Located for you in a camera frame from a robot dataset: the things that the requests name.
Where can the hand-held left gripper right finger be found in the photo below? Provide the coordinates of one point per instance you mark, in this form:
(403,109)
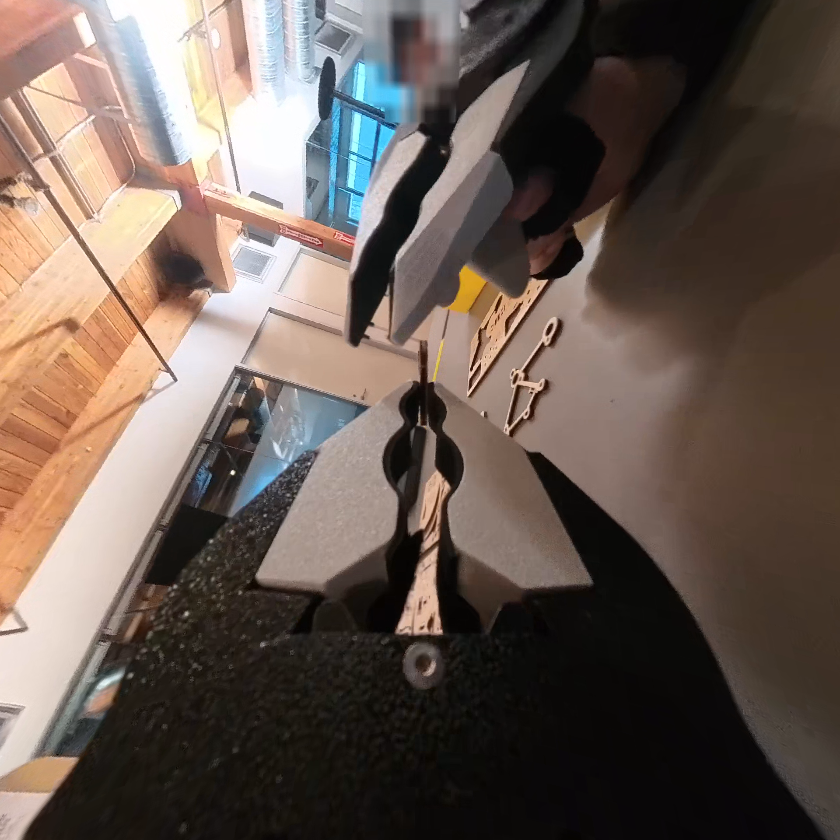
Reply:
(512,525)

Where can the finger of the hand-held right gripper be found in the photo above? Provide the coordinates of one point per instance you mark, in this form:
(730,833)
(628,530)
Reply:
(377,243)
(446,223)

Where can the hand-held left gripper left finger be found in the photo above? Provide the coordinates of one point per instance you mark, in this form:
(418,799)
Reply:
(328,525)

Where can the wooden model part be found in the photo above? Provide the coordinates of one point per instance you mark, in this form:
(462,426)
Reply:
(430,505)

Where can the person's right hand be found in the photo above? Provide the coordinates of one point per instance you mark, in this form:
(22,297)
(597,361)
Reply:
(630,118)

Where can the yellow plastic bin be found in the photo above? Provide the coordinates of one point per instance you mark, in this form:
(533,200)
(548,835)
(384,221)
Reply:
(469,289)

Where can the white door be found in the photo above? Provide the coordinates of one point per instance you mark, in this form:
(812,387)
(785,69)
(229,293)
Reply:
(308,344)
(315,279)

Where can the glass office window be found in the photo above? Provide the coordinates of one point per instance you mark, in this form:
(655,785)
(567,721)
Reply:
(275,446)

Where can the large blue-tinted window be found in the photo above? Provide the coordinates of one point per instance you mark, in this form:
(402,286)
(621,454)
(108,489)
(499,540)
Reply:
(364,138)

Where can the yellow tape strip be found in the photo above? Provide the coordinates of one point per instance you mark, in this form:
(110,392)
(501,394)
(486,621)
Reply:
(441,348)

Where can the wooden sheet with star cutout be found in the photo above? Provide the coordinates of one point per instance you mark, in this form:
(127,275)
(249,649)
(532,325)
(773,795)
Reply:
(505,334)

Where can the black floor lamp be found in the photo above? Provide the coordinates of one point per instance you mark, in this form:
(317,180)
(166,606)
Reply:
(326,85)

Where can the white ceiling vent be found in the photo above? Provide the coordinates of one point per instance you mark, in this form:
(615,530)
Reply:
(336,39)

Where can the black ceiling pipe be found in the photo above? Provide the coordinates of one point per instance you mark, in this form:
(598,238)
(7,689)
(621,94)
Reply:
(98,262)

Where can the tan clipboard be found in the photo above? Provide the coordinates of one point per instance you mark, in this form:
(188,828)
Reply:
(36,773)

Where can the wooden support post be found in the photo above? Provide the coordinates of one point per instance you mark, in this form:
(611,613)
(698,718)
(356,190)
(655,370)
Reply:
(262,216)

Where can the black wall speaker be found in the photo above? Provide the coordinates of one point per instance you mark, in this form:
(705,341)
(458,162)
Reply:
(264,200)

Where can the white wall vent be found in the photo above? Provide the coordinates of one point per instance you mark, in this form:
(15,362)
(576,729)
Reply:
(253,262)

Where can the wooden lattice frame part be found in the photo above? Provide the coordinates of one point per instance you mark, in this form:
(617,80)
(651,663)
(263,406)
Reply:
(527,386)

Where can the large silver air duct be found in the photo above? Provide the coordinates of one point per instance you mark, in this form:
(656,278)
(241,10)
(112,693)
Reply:
(151,98)

